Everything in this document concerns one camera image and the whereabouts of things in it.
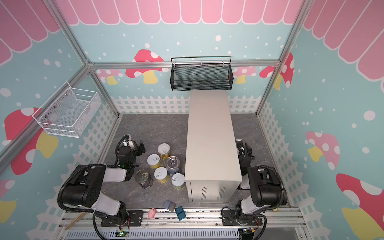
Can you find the grey metal cabinet counter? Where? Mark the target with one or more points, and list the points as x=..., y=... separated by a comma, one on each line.
x=212, y=169

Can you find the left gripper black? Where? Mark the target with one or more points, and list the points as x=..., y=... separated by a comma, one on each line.
x=139, y=148

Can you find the yellow can white lid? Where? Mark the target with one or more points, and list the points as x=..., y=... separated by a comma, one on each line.
x=178, y=181
x=164, y=151
x=154, y=161
x=161, y=175

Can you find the grey purple toy block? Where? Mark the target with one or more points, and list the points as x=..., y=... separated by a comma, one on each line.
x=170, y=206

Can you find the dark blue tall can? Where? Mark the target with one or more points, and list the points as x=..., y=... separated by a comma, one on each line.
x=144, y=179

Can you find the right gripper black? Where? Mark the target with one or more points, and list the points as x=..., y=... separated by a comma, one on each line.
x=240, y=144

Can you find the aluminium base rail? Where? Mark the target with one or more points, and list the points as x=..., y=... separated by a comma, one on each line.
x=199, y=224

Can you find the teal toy block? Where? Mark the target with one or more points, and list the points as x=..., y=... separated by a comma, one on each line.
x=180, y=213

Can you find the black wire mesh basket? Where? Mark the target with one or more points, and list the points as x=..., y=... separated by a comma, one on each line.
x=201, y=73

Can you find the white wire mesh basket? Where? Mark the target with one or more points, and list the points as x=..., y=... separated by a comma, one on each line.
x=69, y=112

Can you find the pink toy block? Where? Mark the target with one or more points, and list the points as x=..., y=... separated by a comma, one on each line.
x=152, y=213

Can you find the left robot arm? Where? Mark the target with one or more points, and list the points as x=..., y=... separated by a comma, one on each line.
x=82, y=191

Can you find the blue can pink lid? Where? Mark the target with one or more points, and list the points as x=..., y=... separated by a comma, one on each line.
x=173, y=165

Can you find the wooden mallet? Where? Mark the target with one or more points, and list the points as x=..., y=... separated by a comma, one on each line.
x=74, y=221

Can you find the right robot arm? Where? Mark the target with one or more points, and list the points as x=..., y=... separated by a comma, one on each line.
x=267, y=191

